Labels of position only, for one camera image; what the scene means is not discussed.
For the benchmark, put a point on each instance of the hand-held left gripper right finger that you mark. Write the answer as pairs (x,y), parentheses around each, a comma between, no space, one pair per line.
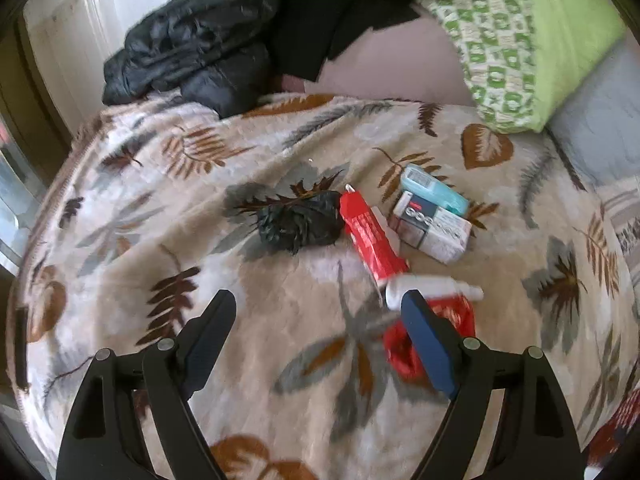
(425,345)

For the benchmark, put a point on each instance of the black puffer jacket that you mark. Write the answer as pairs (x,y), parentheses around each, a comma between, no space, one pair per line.
(190,50)

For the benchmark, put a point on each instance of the blue grey pillow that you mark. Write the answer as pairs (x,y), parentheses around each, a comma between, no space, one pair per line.
(600,120)

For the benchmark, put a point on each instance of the pink bed sheet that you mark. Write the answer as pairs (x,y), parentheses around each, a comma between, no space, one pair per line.
(400,65)

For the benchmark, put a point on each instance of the black cloth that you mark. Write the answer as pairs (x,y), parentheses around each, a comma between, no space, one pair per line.
(310,30)

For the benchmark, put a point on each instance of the red plastic wrapper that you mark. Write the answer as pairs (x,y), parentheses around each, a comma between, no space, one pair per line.
(397,350)

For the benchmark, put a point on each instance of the teal small box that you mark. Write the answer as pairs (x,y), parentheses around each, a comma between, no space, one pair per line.
(435,190)

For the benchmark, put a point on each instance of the long red carton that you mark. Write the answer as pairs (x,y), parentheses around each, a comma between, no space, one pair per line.
(370,235)

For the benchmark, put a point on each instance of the grey white carton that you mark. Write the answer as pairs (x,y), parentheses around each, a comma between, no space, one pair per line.
(435,232)

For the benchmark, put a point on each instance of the leaf print fleece blanket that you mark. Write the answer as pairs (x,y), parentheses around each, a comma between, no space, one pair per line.
(250,285)

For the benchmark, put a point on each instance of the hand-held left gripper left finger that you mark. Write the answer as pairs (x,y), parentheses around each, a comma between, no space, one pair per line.
(207,345)

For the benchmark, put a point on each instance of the green patterned quilt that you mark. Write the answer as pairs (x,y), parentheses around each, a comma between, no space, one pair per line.
(500,50)

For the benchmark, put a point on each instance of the stained glass window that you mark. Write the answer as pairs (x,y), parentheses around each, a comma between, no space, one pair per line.
(12,200)

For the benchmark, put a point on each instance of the black plastic bag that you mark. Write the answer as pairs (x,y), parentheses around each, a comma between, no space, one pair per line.
(300,225)

